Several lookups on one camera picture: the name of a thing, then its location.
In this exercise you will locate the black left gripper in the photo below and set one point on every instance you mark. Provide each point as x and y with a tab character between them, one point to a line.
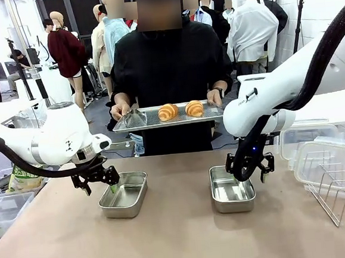
89	171

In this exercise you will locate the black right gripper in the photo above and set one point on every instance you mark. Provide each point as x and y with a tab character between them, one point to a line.
256	151

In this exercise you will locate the perforated metal baking tray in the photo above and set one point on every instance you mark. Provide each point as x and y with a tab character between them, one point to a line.
181	120

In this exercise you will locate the golden croissant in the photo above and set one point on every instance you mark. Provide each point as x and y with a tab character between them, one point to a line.
194	108
168	112

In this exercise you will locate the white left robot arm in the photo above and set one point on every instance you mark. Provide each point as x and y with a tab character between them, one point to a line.
59	129

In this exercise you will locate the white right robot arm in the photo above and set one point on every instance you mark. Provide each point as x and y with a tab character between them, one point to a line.
262	98

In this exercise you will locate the person's right forearm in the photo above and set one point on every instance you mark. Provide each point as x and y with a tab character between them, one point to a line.
120	98

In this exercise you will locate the person's left forearm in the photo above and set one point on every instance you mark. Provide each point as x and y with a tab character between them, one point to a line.
221	83

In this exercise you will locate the person's right hand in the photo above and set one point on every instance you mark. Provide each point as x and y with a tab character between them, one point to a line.
120	109

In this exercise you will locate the person's left hand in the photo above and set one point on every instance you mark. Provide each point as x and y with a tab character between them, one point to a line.
214	96

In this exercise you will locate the rectangular stainless steel container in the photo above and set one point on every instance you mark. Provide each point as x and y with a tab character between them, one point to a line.
233	199
124	203

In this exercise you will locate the blue cloth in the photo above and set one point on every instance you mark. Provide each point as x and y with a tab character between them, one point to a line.
137	143

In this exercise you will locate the green snack bag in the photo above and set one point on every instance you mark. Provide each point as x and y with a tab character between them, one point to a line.
24	179

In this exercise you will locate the black wrist watch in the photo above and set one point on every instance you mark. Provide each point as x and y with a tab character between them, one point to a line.
218	91

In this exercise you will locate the person in black shirt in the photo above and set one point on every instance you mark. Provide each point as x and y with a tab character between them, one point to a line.
170	69

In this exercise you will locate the mannequin in beige jacket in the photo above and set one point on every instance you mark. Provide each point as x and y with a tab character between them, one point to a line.
99	48

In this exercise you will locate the mannequin in dark red sweater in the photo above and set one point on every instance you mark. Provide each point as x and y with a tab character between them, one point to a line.
64	50

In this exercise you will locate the mannequin in white shirt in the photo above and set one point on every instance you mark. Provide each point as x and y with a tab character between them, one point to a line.
251	30

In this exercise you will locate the seated person in black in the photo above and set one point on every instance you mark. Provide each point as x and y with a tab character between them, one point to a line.
17	72

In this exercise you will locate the mannequin in light blue jacket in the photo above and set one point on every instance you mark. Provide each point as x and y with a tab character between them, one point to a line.
116	34

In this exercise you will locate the black tripod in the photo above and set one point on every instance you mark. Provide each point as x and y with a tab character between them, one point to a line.
299	26

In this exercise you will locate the mannequin in black coat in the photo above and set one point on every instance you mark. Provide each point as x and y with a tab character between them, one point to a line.
278	13

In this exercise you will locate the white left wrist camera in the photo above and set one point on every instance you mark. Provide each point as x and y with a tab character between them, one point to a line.
102	143

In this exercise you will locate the black camera stand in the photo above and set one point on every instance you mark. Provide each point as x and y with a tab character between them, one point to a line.
21	72

